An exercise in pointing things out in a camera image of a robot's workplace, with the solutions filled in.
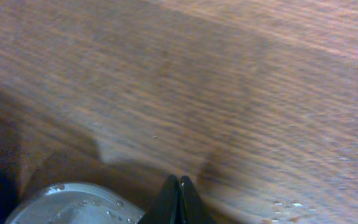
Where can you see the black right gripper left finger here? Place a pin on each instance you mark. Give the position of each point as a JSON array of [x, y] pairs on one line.
[[164, 209]]

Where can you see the grey white plate bottom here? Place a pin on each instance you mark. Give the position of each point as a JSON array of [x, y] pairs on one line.
[[75, 203]]

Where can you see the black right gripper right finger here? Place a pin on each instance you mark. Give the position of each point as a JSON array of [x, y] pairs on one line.
[[192, 210]]

